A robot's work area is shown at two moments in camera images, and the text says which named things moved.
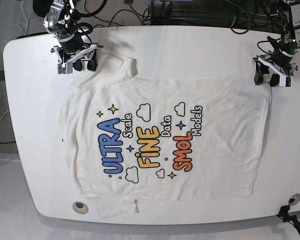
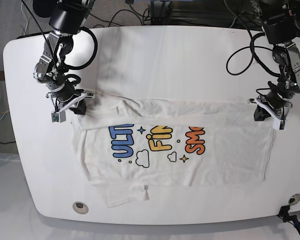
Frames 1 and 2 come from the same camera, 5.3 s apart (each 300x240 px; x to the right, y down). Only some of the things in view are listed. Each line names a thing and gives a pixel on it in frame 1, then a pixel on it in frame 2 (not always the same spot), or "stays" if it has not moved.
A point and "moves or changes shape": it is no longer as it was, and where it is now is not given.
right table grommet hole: x=295 y=199 stays
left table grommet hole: x=80 y=207 stays
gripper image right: x=279 y=62 → x=274 y=106
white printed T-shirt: x=130 y=138 moves or changes shape
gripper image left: x=74 y=50 → x=65 y=97
